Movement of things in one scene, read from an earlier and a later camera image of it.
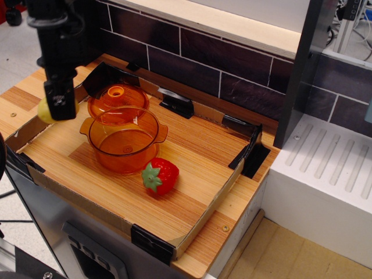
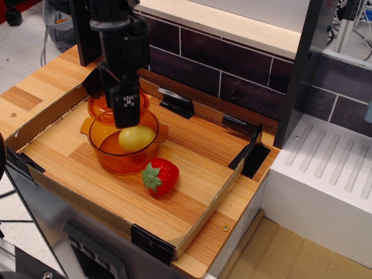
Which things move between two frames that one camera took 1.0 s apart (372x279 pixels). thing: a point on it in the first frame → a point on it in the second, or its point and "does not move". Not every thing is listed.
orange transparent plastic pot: (124, 138) does not move
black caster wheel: (13, 17) does not move
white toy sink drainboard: (319, 186) does not move
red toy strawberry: (160, 175) does not move
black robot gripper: (62, 38) → (127, 52)
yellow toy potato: (44, 112) → (136, 139)
